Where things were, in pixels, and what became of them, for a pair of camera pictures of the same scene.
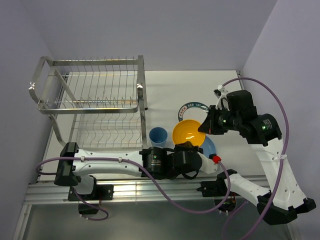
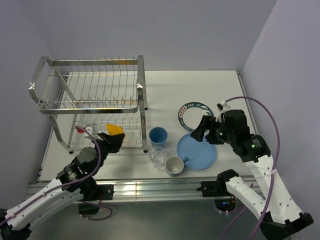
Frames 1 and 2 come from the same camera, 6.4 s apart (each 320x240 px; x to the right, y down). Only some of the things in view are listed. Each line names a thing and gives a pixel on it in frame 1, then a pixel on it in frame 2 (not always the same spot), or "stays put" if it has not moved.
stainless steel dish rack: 98,104 stays put
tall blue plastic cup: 158,137 stays put
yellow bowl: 187,130 -> 112,129
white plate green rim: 194,110 stays put
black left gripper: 187,145 -> 114,141
